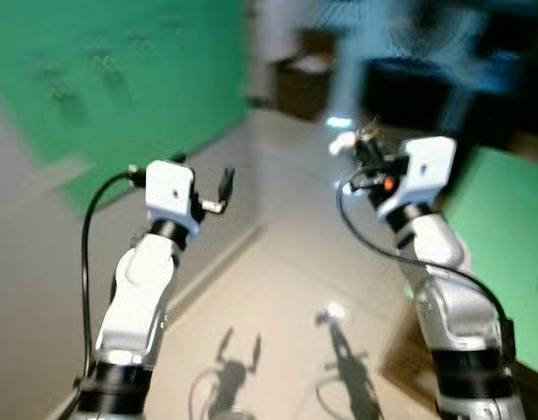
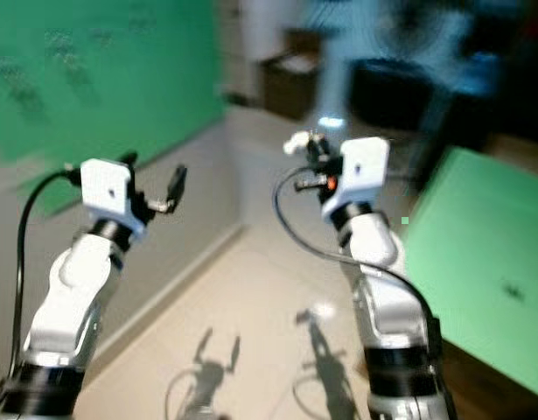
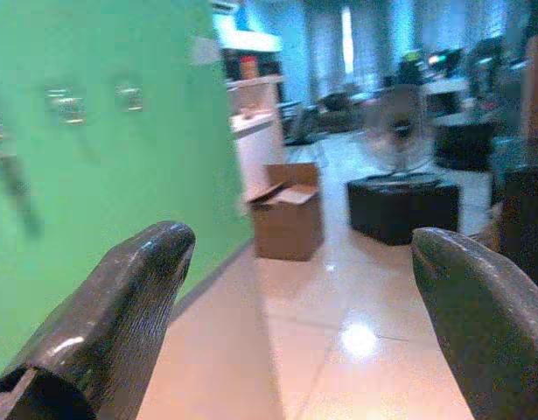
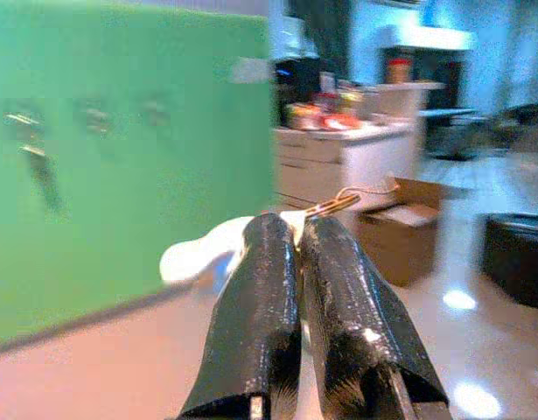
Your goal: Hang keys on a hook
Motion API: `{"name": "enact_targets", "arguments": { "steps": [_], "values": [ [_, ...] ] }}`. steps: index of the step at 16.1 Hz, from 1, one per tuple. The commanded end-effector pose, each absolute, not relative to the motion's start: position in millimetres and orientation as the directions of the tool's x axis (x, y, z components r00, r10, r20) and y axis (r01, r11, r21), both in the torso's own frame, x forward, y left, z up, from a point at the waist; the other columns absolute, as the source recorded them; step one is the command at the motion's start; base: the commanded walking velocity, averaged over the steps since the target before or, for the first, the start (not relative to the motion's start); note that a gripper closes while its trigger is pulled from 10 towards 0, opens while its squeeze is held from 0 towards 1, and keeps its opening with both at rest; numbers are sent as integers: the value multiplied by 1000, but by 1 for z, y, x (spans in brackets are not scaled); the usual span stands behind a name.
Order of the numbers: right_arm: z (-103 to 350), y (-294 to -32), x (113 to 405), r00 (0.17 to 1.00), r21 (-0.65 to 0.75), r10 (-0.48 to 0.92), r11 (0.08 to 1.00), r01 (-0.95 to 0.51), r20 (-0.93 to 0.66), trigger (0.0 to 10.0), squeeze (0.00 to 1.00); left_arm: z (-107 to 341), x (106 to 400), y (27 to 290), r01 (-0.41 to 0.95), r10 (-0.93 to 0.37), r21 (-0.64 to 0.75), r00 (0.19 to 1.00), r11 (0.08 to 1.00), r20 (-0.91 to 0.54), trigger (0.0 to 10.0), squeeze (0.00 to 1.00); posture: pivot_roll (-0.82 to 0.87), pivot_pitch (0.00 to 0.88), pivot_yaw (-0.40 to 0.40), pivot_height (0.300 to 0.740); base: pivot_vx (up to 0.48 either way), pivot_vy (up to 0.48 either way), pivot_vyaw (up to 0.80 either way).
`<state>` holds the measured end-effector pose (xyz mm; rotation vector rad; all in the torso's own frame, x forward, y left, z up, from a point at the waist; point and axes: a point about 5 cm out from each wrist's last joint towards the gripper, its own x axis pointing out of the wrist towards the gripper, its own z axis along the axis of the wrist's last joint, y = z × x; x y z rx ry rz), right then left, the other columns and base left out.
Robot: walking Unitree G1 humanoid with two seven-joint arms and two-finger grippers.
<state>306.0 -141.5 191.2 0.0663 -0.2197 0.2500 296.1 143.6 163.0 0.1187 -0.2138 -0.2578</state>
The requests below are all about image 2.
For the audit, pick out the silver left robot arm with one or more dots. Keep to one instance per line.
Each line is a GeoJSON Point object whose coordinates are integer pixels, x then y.
{"type": "Point", "coordinates": [72, 297]}

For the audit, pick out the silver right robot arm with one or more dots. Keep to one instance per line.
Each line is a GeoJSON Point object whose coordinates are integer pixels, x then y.
{"type": "Point", "coordinates": [391, 315]}

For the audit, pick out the brown box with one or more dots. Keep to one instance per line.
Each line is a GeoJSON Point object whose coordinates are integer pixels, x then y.
{"type": "Point", "coordinates": [290, 87]}

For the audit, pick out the black chair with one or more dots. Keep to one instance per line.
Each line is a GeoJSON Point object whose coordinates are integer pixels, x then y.
{"type": "Point", "coordinates": [400, 92]}

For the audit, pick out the green table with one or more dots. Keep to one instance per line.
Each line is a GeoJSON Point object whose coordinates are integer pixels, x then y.
{"type": "Point", "coordinates": [478, 245]}

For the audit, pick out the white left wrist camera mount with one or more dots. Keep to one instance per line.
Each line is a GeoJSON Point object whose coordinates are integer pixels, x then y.
{"type": "Point", "coordinates": [104, 188]}

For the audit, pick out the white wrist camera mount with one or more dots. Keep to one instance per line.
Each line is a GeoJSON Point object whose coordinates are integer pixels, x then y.
{"type": "Point", "coordinates": [104, 188]}
{"type": "Point", "coordinates": [363, 168]}

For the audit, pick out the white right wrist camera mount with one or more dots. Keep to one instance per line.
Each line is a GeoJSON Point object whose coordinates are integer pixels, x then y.
{"type": "Point", "coordinates": [363, 168]}

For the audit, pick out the green wall board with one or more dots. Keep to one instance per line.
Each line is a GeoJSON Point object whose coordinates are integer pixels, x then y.
{"type": "Point", "coordinates": [146, 79]}

